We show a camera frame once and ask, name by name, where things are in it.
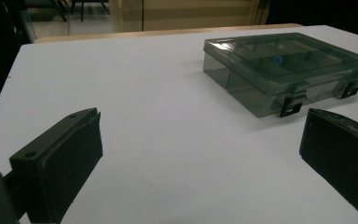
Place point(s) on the black metal stand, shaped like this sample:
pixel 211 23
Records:
pixel 82 9

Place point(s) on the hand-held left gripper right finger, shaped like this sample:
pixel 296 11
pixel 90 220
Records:
pixel 341 155

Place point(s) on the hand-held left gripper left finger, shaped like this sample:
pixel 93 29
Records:
pixel 65 161

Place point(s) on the smoky clear plastic storage box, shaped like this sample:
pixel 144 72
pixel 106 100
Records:
pixel 248 90

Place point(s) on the beige wooden platform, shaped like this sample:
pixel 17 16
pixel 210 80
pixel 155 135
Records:
pixel 199 15

